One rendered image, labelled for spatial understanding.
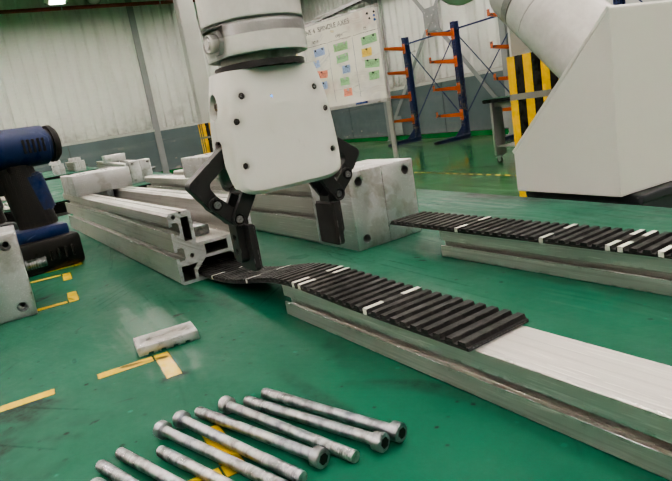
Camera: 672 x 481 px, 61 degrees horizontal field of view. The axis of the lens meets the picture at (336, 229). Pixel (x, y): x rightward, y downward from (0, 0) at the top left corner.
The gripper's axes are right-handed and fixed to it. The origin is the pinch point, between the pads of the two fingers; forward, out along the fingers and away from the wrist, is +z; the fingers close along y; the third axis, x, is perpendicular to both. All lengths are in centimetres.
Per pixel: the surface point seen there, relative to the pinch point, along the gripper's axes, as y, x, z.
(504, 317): 1.9, -21.8, 2.8
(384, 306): -1.3, -14.3, 2.6
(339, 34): 357, 494, -91
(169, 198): 2.3, 42.0, -1.8
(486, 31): 833, 703, -107
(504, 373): -1.9, -24.9, 3.9
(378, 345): -1.9, -13.8, 5.4
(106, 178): 1, 77, -5
